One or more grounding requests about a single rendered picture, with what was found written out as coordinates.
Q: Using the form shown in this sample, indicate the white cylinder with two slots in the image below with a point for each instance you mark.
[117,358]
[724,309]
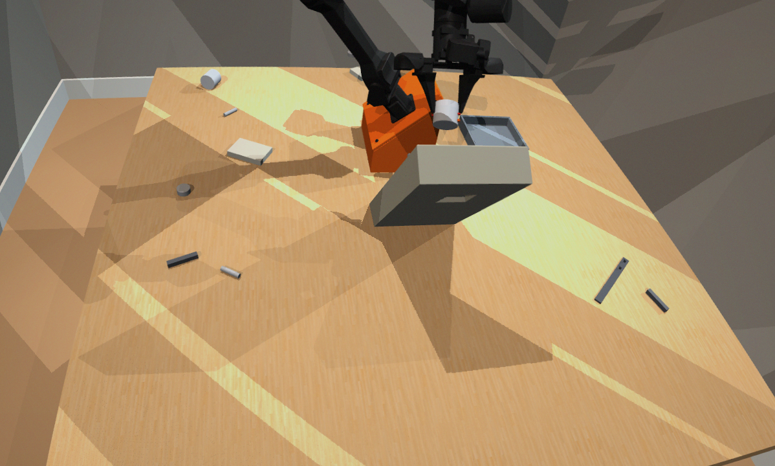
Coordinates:
[446,114]

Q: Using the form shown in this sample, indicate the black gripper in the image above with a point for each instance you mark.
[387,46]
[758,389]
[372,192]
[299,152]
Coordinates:
[423,67]

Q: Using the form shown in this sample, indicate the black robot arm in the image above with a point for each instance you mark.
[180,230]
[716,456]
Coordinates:
[377,67]

